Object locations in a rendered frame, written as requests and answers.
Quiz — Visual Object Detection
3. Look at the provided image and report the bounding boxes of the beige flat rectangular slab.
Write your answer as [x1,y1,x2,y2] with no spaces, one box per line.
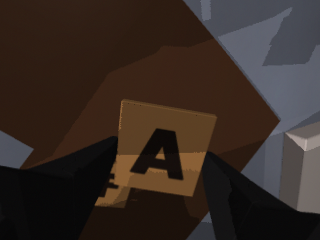
[279,121,320,214]

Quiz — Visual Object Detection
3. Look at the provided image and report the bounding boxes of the tan letter tile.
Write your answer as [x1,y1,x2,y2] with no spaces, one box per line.
[95,162,131,208]
[114,99,217,197]

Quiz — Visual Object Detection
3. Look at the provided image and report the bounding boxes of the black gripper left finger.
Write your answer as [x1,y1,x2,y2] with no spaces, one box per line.
[0,136,118,240]

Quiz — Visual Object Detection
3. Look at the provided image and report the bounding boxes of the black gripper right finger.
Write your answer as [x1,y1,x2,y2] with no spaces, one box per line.
[202,151,320,240]

